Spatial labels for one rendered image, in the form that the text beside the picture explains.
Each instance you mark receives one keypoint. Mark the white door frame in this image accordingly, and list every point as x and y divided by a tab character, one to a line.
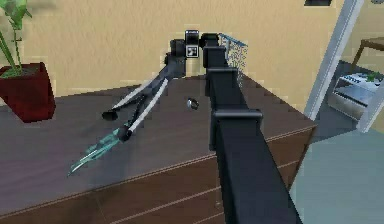
333	56

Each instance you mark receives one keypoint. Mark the silver kitchen stove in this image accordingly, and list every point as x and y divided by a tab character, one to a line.
355	91

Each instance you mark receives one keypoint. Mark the green house plant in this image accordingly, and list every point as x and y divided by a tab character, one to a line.
13	36

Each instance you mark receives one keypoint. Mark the grey mesh basket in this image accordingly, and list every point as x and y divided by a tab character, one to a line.
236	55

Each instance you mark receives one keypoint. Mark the teal feathered dart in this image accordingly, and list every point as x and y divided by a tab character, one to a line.
97	150

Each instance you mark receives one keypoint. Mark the dark red plant pot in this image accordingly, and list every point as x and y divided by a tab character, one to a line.
28	93

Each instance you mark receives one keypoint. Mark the brown wooden table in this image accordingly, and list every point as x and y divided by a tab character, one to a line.
368	48

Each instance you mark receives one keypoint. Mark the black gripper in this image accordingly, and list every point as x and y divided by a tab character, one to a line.
176	60

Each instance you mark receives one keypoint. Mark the black framed picture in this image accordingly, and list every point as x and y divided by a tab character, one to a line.
318	2

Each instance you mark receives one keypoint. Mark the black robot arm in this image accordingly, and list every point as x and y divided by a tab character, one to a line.
240	133

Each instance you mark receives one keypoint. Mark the brown chest of drawers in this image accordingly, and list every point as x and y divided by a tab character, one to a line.
133	160

